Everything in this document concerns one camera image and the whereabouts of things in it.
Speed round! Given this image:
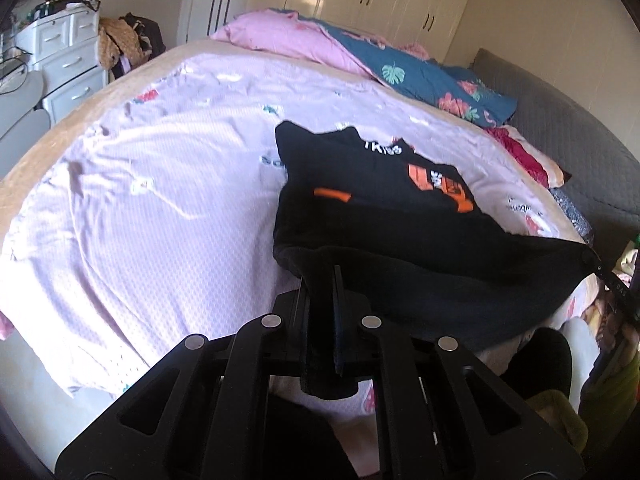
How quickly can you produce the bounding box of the white door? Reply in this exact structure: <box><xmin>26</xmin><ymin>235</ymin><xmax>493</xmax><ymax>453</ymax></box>
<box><xmin>177</xmin><ymin>0</ymin><xmax>256</xmax><ymax>48</ymax></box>

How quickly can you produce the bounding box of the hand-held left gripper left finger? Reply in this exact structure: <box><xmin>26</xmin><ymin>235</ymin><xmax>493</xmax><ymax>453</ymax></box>
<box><xmin>54</xmin><ymin>265</ymin><xmax>335</xmax><ymax>480</ymax></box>

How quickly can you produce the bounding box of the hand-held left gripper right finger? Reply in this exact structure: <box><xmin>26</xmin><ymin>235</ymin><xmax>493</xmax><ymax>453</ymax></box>
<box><xmin>334</xmin><ymin>266</ymin><xmax>585</xmax><ymax>480</ymax></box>

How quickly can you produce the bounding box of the blue floral quilt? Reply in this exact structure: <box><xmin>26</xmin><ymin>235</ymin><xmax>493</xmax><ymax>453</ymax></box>
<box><xmin>295</xmin><ymin>15</ymin><xmax>518</xmax><ymax>128</ymax></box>

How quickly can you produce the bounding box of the tan clothes pile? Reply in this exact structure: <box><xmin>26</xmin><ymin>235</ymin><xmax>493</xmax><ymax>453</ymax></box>
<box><xmin>97</xmin><ymin>17</ymin><xmax>143</xmax><ymax>68</ymax></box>

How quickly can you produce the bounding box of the bed with pale floral sheet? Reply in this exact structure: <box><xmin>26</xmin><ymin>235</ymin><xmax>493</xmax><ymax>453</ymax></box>
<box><xmin>0</xmin><ymin>37</ymin><xmax>601</xmax><ymax>401</ymax></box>

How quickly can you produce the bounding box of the white desk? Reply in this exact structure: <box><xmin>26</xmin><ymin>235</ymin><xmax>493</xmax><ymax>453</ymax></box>
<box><xmin>0</xmin><ymin>70</ymin><xmax>51</xmax><ymax>181</ymax></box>

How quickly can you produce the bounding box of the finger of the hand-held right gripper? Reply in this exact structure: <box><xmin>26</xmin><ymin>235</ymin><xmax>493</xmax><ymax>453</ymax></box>
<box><xmin>582</xmin><ymin>250</ymin><xmax>640</xmax><ymax>323</ymax></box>

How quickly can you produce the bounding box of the yellow-green cloth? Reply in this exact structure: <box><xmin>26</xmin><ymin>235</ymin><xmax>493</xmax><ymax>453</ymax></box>
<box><xmin>525</xmin><ymin>387</ymin><xmax>588</xmax><ymax>456</ymax></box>

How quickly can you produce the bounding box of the grey quilted headboard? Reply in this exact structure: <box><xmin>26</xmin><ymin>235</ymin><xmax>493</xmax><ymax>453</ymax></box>
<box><xmin>470</xmin><ymin>49</ymin><xmax>640</xmax><ymax>261</ymax></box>

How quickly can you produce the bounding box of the black long-sleeve shirt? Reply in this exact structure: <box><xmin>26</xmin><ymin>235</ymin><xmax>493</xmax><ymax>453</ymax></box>
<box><xmin>272</xmin><ymin>121</ymin><xmax>603</xmax><ymax>396</ymax></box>

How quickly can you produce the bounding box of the pink pillow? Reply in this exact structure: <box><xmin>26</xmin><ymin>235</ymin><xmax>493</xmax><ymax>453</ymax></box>
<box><xmin>210</xmin><ymin>8</ymin><xmax>376</xmax><ymax>78</ymax></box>

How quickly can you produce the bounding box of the dark bag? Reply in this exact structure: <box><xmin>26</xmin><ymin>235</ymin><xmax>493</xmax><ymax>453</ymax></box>
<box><xmin>120</xmin><ymin>12</ymin><xmax>166</xmax><ymax>61</ymax></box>

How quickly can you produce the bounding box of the blue patterned pillow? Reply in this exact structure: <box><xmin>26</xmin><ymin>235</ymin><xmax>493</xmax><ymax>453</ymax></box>
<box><xmin>550</xmin><ymin>187</ymin><xmax>596</xmax><ymax>246</ymax></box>

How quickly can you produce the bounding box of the green cloth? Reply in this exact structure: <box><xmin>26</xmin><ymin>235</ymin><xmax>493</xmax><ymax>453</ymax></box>
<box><xmin>582</xmin><ymin>357</ymin><xmax>640</xmax><ymax>433</ymax></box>

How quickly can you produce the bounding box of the white drawer cabinet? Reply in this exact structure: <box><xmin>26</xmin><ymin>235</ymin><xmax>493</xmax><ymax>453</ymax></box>
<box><xmin>15</xmin><ymin>7</ymin><xmax>108</xmax><ymax>126</ymax></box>

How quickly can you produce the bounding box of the red floral pillow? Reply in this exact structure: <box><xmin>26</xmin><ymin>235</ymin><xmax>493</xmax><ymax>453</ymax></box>
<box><xmin>485</xmin><ymin>125</ymin><xmax>573</xmax><ymax>188</ymax></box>

